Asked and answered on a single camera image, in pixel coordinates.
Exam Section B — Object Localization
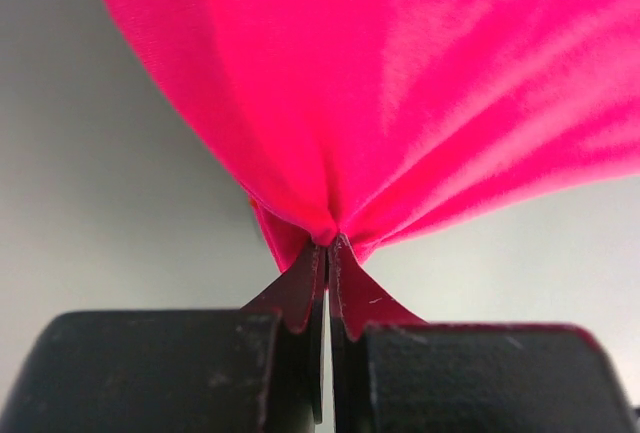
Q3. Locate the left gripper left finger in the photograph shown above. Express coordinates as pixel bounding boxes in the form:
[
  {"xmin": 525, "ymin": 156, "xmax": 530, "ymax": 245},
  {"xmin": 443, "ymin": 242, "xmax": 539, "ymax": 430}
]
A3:
[{"xmin": 1, "ymin": 244, "xmax": 326, "ymax": 432}]

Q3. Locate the crimson red t-shirt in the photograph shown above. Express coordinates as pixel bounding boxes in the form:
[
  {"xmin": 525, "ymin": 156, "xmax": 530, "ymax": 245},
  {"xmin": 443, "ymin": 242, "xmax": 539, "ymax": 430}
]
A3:
[{"xmin": 104, "ymin": 0, "xmax": 639, "ymax": 269}]

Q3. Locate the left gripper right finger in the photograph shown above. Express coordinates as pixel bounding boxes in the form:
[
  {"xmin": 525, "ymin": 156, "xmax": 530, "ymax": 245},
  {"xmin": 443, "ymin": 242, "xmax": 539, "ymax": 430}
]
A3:
[{"xmin": 327, "ymin": 237, "xmax": 639, "ymax": 432}]

